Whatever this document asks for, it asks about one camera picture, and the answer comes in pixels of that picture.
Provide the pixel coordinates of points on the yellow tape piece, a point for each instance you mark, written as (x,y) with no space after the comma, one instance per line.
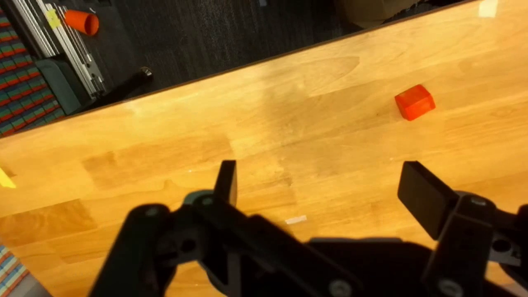
(5,180)

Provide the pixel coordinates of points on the orange block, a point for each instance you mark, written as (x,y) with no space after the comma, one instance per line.
(414,102)

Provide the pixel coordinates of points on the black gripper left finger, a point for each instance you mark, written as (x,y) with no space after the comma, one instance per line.
(165,252)

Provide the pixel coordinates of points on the white tape square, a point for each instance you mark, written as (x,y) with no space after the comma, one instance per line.
(488,6)

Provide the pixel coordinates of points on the dark green metal block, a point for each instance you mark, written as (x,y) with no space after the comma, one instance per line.
(59,84)

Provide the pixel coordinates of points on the aluminium extrusion rail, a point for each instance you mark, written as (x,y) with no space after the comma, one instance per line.
(71,51)

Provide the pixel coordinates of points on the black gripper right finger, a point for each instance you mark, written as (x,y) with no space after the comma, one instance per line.
(467,236)

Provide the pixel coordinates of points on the small white tape strip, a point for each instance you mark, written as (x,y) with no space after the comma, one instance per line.
(295,219)

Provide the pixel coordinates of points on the striped multicolour rug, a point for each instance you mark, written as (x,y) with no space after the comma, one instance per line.
(18,87)

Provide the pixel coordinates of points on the black clamp with orange tip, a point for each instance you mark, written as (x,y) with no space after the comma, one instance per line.
(83,21)

